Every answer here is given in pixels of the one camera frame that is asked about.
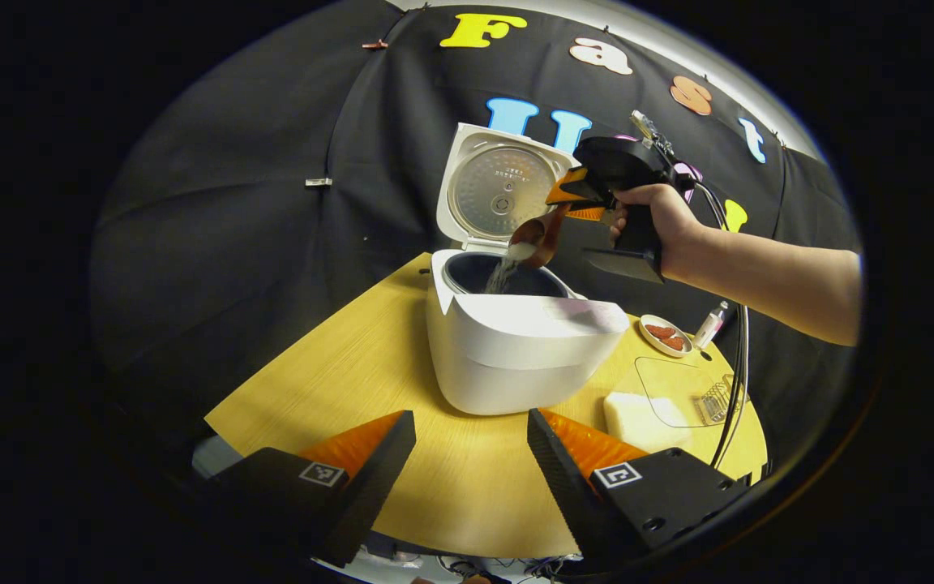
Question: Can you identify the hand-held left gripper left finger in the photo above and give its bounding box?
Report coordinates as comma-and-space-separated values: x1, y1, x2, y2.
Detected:
208, 410, 418, 569

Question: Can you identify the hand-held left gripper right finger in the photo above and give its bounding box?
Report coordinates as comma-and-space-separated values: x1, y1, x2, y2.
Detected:
526, 408, 752, 573

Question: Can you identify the brown wooden spoon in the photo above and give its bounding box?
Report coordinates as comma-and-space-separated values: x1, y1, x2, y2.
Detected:
509, 203, 572, 269

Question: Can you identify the white rice spoonful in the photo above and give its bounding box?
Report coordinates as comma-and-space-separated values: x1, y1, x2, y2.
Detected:
483, 242, 538, 295

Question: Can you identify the white rice pile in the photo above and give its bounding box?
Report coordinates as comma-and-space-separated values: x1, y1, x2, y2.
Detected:
603, 392, 691, 453

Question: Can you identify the white rice cooker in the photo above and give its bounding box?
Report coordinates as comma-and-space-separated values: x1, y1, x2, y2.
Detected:
425, 122, 631, 416

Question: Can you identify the metal wire chopstick holder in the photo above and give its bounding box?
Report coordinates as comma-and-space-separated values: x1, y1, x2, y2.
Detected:
694, 375, 748, 426

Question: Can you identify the white round plate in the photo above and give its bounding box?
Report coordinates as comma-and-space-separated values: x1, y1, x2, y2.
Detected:
639, 314, 694, 359

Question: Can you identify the clear glass container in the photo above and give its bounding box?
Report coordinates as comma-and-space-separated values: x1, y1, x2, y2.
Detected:
603, 355, 748, 453

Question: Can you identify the small clear bottle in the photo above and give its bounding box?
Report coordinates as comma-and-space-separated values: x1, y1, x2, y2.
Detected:
692, 301, 730, 350

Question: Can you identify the black backdrop cloth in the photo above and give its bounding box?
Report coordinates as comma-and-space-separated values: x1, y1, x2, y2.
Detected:
90, 4, 861, 487

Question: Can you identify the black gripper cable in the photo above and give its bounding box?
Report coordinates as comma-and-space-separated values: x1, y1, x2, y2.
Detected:
682, 162, 752, 470

